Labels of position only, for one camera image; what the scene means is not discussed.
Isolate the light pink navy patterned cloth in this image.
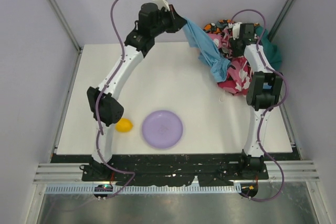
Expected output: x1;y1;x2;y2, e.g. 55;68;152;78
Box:
219;28;233;59

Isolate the pink red camouflage cloth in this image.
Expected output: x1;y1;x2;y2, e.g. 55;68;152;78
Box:
208;34;252;95

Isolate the light blue cloth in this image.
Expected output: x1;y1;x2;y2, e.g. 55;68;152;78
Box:
183;18;230;82

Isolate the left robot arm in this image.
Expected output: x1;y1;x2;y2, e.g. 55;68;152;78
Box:
83;3;187;179

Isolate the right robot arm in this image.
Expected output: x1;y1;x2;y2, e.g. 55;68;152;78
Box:
229;23;282;179

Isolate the orange black camouflage cloth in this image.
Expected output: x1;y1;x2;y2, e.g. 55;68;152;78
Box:
203;19;235;34

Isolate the teal green cloth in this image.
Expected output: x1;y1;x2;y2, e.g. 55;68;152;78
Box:
259;30;282;71

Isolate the blue plastic cup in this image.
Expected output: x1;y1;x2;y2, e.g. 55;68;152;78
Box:
262;83;272;90

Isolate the purple plastic plate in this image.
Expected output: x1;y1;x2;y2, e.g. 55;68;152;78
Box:
141;110;184;149

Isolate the yellow lemon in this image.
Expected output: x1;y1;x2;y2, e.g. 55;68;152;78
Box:
115;118;133;133

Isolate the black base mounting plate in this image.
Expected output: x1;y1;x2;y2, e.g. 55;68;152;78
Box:
49;152;301;187

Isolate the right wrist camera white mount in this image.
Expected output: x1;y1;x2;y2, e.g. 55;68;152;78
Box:
232;22;241;39

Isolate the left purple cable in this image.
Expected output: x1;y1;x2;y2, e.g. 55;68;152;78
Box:
96;0;154;200

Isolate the right aluminium corner post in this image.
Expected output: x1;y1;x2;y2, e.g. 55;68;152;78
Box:
268;0;296;41

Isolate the aluminium corner post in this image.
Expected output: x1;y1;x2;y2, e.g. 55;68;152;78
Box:
47;0;82;52
268;0;296;41

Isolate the left aluminium corner post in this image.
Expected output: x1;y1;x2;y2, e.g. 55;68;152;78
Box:
47;0;82;52

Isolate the aluminium frame rail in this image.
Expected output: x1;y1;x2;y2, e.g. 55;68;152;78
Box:
34;161;320;186

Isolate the white slotted cable duct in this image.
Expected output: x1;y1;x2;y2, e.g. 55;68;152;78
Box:
45;183;241;195

